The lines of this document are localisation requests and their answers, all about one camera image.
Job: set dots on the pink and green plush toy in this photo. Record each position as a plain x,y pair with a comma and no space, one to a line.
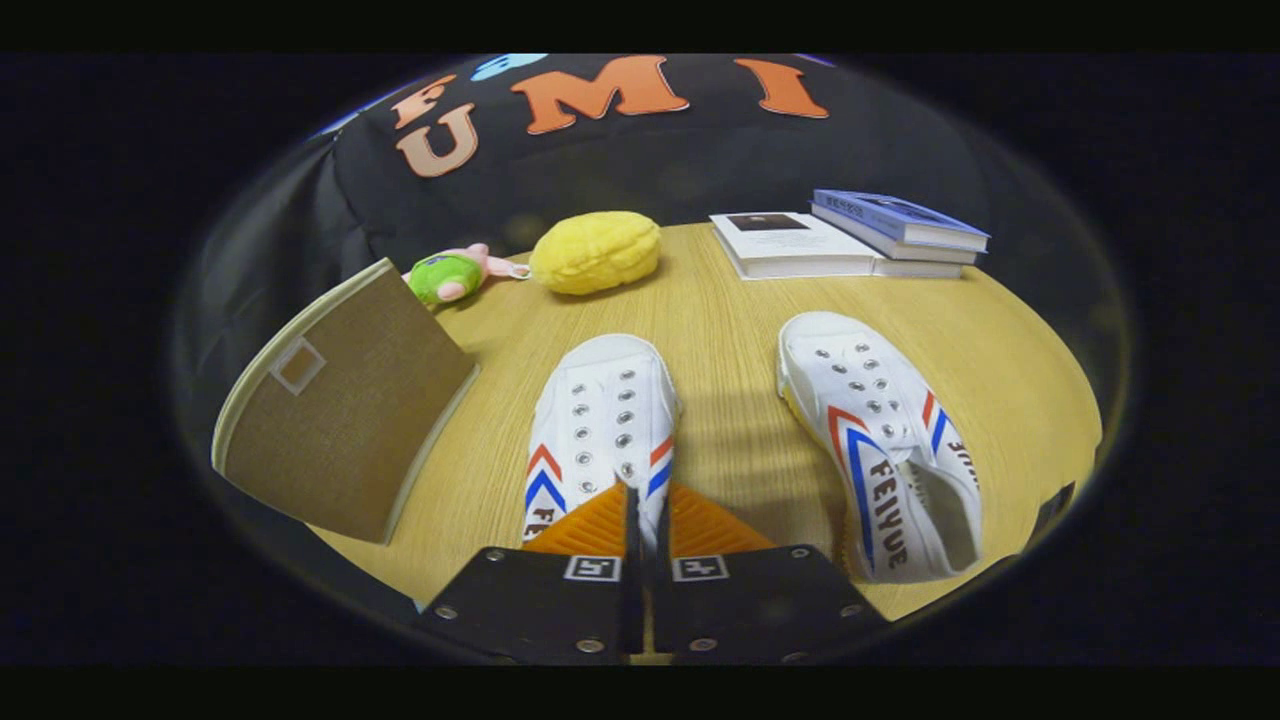
445,278

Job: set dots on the blue book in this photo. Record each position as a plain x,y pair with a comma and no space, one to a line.
900,215

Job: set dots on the yellow plush toy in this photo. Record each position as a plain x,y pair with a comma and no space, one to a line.
595,252

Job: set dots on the beige fabric storage box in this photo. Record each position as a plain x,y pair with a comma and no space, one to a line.
340,410

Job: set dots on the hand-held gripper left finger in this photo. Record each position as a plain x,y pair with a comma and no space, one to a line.
545,605

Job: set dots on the white book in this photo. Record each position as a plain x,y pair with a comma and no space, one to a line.
790,245

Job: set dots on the white striped shoe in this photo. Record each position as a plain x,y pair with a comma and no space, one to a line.
880,420
600,410

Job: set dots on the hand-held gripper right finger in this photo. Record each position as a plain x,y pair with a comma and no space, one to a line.
750,605

